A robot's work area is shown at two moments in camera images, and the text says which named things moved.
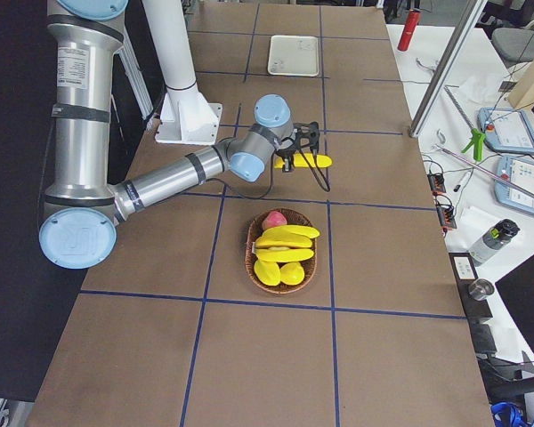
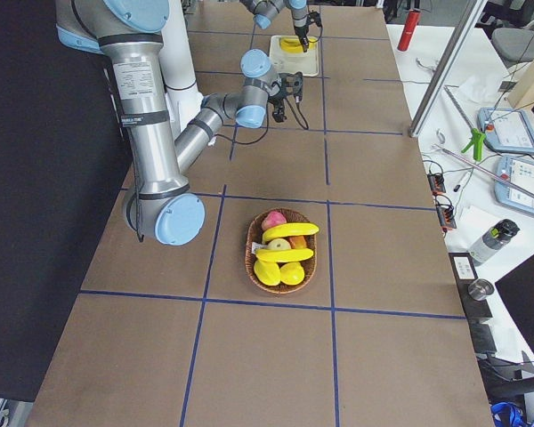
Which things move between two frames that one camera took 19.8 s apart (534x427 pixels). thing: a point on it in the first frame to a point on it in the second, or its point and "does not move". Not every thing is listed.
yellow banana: x=276 y=254 to x=294 y=47
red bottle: x=411 y=24 does not move
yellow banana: x=300 y=161 to x=290 y=41
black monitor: x=526 y=294 does not move
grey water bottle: x=493 y=239 does not move
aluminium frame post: x=467 y=21 does not move
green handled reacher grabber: x=477 y=136 does not move
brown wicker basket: x=294 y=217 does not move
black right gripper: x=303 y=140 to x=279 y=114
